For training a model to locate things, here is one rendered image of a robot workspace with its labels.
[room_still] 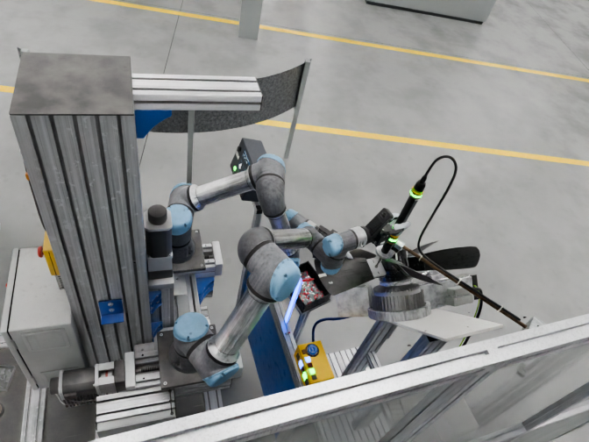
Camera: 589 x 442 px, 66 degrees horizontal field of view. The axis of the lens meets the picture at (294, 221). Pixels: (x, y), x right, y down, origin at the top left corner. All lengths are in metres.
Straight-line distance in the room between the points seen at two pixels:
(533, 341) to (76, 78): 1.11
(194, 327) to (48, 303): 0.49
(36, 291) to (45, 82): 0.82
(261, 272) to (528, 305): 3.00
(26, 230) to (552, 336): 3.28
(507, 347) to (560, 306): 3.36
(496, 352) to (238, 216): 2.96
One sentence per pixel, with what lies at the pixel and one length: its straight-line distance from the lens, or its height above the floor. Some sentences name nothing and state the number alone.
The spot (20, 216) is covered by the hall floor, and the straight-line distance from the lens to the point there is 3.75.
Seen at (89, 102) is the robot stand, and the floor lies 2.03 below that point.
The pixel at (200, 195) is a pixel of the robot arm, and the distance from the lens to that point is 1.96.
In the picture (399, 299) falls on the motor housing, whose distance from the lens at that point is 1.98.
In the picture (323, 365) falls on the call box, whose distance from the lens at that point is 1.83.
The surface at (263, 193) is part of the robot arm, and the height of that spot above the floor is 1.46.
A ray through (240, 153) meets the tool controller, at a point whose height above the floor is 1.20.
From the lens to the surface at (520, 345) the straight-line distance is 0.91.
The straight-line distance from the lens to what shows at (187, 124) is 3.41.
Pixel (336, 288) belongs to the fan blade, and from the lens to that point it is 1.88.
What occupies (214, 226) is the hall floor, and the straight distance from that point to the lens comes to 3.54.
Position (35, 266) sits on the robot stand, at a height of 1.23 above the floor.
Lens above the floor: 2.68
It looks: 47 degrees down
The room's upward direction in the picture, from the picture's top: 16 degrees clockwise
